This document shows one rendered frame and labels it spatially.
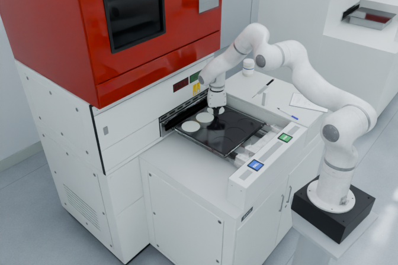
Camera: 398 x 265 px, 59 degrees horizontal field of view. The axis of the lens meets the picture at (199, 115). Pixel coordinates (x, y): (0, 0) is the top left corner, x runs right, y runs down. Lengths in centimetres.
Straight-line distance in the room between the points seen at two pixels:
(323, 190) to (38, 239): 192
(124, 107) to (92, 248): 119
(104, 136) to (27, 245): 127
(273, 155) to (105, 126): 77
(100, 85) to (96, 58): 12
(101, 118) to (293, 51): 86
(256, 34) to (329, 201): 74
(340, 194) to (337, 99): 38
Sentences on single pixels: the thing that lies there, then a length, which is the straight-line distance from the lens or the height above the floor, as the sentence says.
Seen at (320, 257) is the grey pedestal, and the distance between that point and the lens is 179.
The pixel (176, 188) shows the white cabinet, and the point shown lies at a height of 76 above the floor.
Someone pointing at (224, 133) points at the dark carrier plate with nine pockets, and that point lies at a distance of 185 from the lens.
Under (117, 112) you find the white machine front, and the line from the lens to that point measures 164.
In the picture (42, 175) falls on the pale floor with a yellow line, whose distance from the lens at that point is 317.
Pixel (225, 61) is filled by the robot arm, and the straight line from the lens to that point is 170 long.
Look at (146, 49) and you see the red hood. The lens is 156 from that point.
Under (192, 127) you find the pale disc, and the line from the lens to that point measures 190.
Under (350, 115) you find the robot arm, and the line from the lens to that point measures 132.
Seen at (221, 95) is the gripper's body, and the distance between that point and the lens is 189.
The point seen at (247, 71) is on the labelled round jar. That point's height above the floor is 100.
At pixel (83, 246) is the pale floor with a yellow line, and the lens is 259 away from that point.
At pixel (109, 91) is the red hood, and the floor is 129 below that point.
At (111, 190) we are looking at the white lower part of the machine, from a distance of 186.
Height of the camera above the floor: 203
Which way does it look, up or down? 35 degrees down
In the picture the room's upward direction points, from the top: straight up
